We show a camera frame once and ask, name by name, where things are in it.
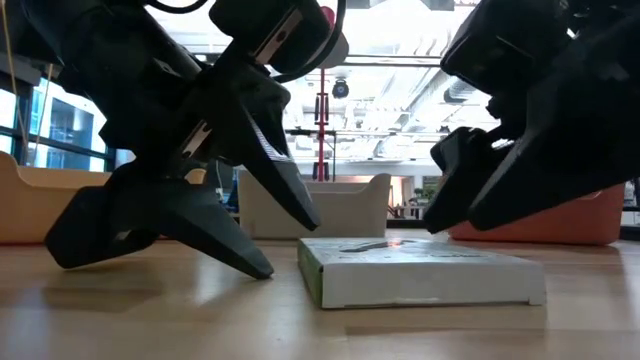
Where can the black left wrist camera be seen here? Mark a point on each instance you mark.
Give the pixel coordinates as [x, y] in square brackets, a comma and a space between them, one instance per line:
[270, 30]

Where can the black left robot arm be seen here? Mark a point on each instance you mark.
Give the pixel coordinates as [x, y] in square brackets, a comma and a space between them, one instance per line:
[30, 25]

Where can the white green Acer box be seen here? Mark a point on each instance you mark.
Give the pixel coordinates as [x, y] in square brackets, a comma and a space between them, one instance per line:
[425, 280]

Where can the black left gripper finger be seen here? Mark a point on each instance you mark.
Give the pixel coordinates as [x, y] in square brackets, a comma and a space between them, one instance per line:
[150, 210]
[275, 180]

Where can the red desk lamp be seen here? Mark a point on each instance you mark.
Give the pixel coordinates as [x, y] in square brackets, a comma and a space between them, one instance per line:
[321, 125]

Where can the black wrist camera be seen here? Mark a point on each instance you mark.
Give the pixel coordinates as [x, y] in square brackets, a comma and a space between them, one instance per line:
[500, 45]
[270, 30]

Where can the black ceiling spotlight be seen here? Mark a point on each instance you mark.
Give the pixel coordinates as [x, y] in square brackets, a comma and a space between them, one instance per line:
[340, 89]

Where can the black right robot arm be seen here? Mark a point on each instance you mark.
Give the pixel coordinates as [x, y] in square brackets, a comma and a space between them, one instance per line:
[610, 7]

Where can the off-white plastic bin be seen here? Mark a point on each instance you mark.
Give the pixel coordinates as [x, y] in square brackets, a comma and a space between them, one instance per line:
[350, 210]

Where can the orange plastic bin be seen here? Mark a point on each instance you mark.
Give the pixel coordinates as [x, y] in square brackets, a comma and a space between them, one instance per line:
[575, 225]

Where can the black metal frame table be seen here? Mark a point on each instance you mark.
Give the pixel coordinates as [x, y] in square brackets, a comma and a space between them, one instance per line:
[310, 132]

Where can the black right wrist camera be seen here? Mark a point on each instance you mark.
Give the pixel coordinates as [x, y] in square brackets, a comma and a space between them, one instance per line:
[500, 45]

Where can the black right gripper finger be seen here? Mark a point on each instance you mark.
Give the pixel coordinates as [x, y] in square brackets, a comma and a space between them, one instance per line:
[460, 175]
[560, 175]

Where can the yellow plastic bin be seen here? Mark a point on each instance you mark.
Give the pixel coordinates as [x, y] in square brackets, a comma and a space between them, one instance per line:
[25, 210]

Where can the large glass window wall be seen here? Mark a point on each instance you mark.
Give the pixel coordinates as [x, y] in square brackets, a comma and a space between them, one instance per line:
[70, 130]

